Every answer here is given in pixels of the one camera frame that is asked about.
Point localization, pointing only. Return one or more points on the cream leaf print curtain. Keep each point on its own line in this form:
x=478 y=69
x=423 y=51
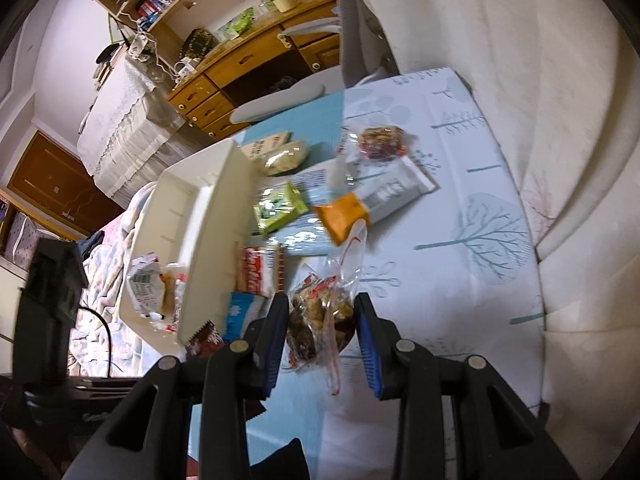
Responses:
x=550 y=85

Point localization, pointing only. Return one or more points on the white red snack bag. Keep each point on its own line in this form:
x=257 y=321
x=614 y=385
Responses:
x=145 y=280

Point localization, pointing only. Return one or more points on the clear packet with white label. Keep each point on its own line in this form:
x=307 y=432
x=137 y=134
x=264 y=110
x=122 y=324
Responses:
x=317 y=180

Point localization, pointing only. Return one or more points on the white lace cover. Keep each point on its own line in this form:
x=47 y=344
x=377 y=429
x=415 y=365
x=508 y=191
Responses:
x=125 y=125

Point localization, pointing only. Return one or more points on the patterned storage bag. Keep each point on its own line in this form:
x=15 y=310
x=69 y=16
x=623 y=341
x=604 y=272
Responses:
x=20 y=232

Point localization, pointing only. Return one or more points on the wooden desk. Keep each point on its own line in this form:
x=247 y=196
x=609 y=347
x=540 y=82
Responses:
x=240 y=60

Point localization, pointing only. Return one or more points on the dark floral bag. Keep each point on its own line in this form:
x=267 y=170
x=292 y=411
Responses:
x=197 y=42

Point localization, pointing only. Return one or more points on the pale cookie packet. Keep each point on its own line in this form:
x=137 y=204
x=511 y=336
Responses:
x=287 y=157

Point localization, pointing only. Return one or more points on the row of books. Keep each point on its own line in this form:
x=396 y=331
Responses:
x=155 y=5

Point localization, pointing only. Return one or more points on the dark blue garment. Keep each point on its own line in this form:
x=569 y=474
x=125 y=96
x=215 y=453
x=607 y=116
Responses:
x=90 y=243

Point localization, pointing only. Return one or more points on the grey office chair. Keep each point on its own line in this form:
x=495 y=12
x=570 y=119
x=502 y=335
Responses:
x=350 y=35

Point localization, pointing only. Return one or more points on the white plastic bin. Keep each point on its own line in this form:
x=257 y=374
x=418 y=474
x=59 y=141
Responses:
x=210 y=220

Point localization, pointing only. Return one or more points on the tree print tablecloth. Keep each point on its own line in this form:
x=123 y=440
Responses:
x=450 y=285

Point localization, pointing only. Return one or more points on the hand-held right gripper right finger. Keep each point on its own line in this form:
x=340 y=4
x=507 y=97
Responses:
x=367 y=345

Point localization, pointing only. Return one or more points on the white charger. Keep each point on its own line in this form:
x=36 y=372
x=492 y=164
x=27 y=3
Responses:
x=185 y=66

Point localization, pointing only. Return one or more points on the red striped white packet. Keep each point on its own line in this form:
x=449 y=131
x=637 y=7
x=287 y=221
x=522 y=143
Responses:
x=255 y=272

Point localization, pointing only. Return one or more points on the floral blanket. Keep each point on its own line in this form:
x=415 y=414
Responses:
x=100 y=285

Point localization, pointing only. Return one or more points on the dark red star packet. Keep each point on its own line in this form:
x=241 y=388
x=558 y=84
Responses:
x=205 y=342

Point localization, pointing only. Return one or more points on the orange and white bar wrapper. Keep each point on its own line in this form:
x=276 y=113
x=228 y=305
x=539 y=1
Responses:
x=380 y=195

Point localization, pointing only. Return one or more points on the brown wooden door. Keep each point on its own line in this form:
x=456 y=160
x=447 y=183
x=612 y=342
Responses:
x=55 y=180

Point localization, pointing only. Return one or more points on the clear mixed nut packet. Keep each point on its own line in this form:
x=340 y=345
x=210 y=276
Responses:
x=382 y=142
x=320 y=315

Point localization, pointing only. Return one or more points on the green snack packet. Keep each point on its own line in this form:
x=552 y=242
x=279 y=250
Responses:
x=277 y=207

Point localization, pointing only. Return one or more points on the cream cup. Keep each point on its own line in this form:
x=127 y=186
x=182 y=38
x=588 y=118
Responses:
x=282 y=3

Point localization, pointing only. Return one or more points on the blue white snack packet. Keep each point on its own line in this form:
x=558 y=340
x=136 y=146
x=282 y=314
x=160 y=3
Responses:
x=242 y=315

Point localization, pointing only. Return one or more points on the black flat item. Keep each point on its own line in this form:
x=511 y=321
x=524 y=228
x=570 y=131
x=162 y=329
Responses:
x=110 y=52

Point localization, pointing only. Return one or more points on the beige paper packet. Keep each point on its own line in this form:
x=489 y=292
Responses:
x=265 y=146

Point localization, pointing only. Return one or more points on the green packet on desk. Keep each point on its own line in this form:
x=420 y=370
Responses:
x=240 y=22

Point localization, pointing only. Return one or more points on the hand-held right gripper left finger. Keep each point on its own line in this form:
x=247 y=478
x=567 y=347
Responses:
x=274 y=340

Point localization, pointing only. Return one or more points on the grey plastic trash bag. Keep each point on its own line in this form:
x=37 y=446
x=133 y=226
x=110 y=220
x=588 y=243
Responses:
x=287 y=84

